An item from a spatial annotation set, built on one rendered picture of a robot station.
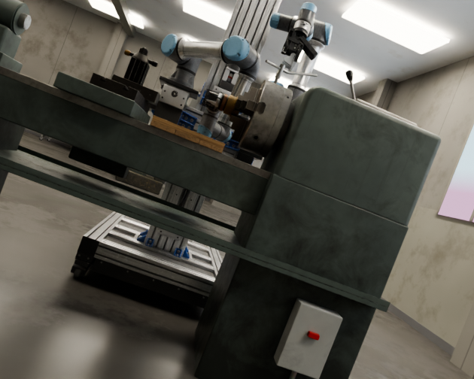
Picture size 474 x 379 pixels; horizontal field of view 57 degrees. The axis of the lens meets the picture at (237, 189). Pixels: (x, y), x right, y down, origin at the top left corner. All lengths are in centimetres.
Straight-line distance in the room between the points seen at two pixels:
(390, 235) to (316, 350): 54
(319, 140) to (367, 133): 20
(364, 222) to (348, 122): 41
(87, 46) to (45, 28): 107
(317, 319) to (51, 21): 1126
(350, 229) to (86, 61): 1062
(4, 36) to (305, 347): 170
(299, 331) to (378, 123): 87
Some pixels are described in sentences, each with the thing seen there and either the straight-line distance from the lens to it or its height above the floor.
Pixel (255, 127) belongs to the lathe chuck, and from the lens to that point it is 180.
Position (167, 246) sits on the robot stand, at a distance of 273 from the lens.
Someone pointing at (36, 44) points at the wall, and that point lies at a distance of 1233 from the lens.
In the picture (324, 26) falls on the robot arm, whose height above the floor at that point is 176.
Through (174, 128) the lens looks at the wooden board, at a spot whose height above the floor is 89.
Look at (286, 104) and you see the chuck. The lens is 183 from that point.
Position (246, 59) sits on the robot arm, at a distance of 221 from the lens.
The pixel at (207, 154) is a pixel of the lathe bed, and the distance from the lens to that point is 176.
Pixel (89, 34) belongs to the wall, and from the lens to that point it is 1211.
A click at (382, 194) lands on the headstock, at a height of 95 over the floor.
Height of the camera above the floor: 79
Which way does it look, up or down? 1 degrees down
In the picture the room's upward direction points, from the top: 21 degrees clockwise
